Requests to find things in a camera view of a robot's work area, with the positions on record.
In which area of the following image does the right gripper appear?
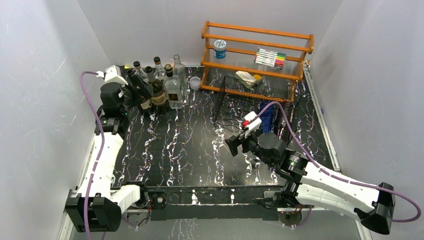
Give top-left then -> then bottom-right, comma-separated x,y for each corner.
224,126 -> 275,168

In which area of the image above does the dark green wine bottle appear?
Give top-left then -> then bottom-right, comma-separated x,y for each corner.
127,69 -> 153,117

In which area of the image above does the small clear bottle dark cap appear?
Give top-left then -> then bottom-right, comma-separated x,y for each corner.
133,61 -> 149,84

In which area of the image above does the blue glass bottle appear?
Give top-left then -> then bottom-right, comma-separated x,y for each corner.
260,105 -> 276,133

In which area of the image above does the green wine bottle silver capsule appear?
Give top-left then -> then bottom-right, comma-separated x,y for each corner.
145,66 -> 169,114

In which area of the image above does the round clear liquor bottle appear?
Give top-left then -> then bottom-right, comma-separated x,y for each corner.
153,56 -> 166,84

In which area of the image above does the square clear whisky bottle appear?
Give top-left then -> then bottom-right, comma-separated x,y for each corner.
164,64 -> 183,110

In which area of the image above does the tall clear glass bottle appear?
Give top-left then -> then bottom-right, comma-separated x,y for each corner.
173,54 -> 188,103

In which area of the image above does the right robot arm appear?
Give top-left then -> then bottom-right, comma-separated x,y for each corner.
225,129 -> 396,235

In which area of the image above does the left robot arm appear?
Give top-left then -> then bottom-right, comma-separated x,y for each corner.
65,65 -> 153,235

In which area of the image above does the cream cardboard box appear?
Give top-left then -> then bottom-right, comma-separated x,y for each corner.
234,71 -> 257,89

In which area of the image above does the small clear plastic cup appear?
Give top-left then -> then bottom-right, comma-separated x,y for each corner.
189,76 -> 201,91

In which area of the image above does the orange wooden shelf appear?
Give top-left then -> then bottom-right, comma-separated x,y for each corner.
200,20 -> 315,103

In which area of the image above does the pack of coloured markers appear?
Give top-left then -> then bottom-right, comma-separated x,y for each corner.
254,48 -> 286,69

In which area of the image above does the blue lidded jar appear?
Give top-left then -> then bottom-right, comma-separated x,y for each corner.
213,39 -> 227,59

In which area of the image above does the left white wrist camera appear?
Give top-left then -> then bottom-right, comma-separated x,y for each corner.
95,65 -> 128,86

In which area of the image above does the black wire wine rack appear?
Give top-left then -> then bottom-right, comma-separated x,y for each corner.
212,76 -> 299,132

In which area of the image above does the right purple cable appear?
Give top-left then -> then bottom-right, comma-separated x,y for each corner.
255,100 -> 422,229

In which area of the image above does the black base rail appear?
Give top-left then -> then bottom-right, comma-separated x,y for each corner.
66,185 -> 342,222

